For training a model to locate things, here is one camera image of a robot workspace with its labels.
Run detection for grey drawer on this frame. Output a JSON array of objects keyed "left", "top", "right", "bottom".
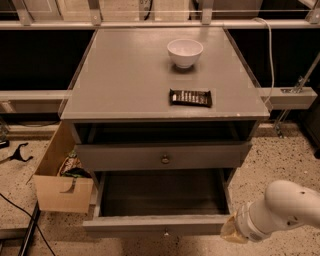
[
  {"left": 83, "top": 169, "right": 233, "bottom": 238},
  {"left": 75, "top": 142, "right": 252, "bottom": 171}
]

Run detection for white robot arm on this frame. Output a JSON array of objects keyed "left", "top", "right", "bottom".
[{"left": 220, "top": 180, "right": 320, "bottom": 244}]

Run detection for grey top drawer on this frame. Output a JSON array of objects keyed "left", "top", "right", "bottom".
[{"left": 75, "top": 142, "right": 252, "bottom": 171}]

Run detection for grey wooden drawer cabinet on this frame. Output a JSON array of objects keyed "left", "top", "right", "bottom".
[{"left": 60, "top": 26, "right": 271, "bottom": 188}]

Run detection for dark wrapped candy bar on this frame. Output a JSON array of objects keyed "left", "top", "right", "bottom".
[{"left": 169, "top": 89, "right": 212, "bottom": 108}]

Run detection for snack bags in box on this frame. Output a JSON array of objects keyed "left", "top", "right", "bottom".
[{"left": 58, "top": 150, "right": 91, "bottom": 178}]

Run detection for cardboard box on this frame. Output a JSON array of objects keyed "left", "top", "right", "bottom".
[{"left": 33, "top": 122, "right": 93, "bottom": 213}]

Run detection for white ceramic bowl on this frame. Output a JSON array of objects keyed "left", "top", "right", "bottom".
[{"left": 167, "top": 39, "right": 203, "bottom": 69}]

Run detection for black tool on floor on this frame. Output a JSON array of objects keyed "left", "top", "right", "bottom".
[{"left": 0, "top": 142, "right": 32, "bottom": 164}]

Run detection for metal rail frame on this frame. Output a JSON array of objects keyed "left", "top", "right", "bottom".
[{"left": 0, "top": 0, "right": 320, "bottom": 114}]

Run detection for white cable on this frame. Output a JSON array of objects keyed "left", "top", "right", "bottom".
[{"left": 251, "top": 17, "right": 276, "bottom": 105}]

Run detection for black floor cable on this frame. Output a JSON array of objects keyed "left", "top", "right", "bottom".
[{"left": 0, "top": 192, "right": 58, "bottom": 256}]

